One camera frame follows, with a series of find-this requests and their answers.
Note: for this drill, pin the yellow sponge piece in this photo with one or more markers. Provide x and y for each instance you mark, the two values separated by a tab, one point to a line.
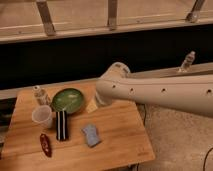
92	106

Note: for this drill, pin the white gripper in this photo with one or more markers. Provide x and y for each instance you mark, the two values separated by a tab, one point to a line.
102	100

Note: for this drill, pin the red snack packet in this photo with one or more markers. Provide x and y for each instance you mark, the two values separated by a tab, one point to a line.
45	144

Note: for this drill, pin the right metal bracket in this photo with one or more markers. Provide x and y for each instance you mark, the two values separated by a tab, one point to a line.
193	15

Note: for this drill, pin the middle metal bracket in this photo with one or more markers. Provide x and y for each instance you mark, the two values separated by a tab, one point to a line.
112	14

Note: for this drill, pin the blue sponge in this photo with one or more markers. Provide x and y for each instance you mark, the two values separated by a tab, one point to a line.
90	132

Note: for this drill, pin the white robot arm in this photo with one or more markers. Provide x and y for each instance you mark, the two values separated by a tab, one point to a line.
193	94

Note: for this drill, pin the metal bracket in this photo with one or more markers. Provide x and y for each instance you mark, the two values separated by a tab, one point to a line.
112	14
193	15
45	17

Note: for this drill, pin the green bowl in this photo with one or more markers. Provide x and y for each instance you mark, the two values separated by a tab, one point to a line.
70	100

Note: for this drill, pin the clear bottle on ledge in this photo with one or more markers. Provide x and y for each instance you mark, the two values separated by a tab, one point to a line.
188	61

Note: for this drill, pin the left metal bracket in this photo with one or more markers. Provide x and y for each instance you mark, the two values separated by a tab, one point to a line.
45	17

